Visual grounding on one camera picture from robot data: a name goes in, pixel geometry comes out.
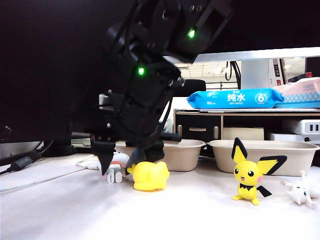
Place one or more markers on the beige paper box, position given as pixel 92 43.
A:
pixel 185 155
pixel 297 157

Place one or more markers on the yellow and black Pichu doll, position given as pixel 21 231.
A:
pixel 247 172

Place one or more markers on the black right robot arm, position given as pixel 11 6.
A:
pixel 155 37

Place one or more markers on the beige cardboard box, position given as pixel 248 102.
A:
pixel 243 133

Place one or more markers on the blue wet wipes pack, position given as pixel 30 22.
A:
pixel 225 98

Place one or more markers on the white doll with orange shirt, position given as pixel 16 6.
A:
pixel 115 176

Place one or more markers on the pink tissue pack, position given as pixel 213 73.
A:
pixel 302 92

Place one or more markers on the wooden desk shelf organizer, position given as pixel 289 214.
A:
pixel 197 125

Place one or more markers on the yellow duck doll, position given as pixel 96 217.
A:
pixel 150 177

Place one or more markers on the black office chair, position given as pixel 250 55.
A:
pixel 196 85

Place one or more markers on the small white cat doll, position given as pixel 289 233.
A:
pixel 300 193

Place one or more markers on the black monitor with silver bezel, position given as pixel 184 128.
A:
pixel 275 25

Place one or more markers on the large black computer monitor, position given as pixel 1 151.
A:
pixel 50 62

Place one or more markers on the silver flat laptop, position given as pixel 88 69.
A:
pixel 250 110

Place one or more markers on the flat white box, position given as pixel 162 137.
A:
pixel 282 137

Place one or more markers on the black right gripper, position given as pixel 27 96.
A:
pixel 137 117

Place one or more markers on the black monitor stand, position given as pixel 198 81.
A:
pixel 62 150

